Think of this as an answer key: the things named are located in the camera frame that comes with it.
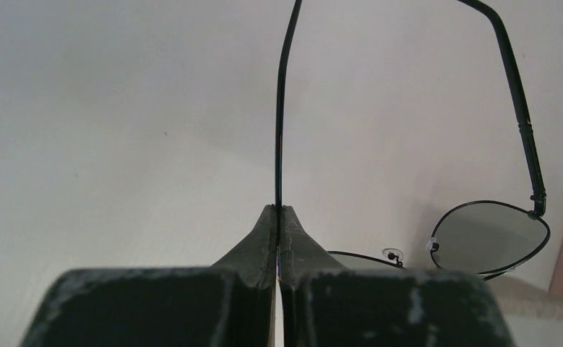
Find black frame grey sunglasses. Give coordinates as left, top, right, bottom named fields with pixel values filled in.
left=275, top=1, right=551, bottom=280

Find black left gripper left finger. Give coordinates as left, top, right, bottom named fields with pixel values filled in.
left=21, top=205, right=277, bottom=346

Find grey marbled glasses case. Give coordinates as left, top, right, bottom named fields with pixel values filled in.
left=486, top=275, right=563, bottom=322

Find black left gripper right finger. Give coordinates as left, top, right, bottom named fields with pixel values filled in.
left=279, top=206, right=514, bottom=346

